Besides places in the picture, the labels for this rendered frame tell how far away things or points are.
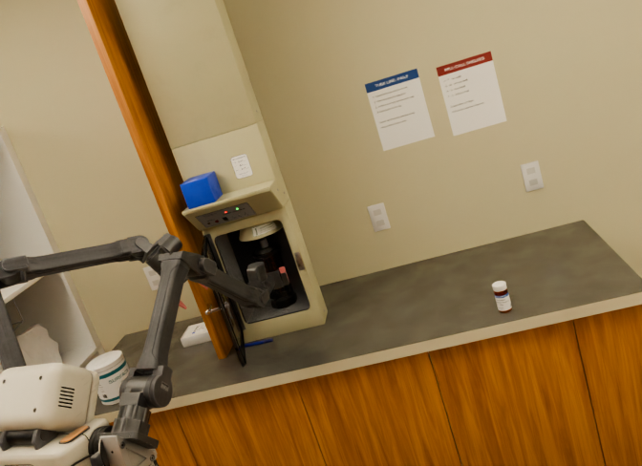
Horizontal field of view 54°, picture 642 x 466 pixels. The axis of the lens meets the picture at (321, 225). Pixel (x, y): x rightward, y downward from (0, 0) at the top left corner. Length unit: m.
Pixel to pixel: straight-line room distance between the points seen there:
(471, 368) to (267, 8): 1.52
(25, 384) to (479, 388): 1.33
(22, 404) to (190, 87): 1.12
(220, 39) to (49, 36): 0.93
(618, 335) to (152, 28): 1.77
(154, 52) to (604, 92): 1.65
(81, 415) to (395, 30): 1.72
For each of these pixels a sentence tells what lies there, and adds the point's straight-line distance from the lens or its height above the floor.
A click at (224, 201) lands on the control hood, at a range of 2.11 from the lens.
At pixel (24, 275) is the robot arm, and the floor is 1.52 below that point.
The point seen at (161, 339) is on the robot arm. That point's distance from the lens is 1.64.
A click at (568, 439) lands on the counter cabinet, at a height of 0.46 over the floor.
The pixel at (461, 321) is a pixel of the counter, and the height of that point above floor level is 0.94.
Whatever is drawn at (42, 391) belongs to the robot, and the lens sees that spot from 1.60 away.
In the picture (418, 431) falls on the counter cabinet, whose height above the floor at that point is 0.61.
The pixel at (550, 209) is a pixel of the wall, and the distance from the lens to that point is 2.69.
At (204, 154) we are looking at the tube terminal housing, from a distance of 2.21.
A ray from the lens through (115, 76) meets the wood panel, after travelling 2.19.
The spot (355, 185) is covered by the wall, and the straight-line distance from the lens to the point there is 2.59.
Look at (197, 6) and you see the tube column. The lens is 2.18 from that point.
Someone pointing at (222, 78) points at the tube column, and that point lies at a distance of 2.16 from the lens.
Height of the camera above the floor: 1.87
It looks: 15 degrees down
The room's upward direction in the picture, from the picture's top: 18 degrees counter-clockwise
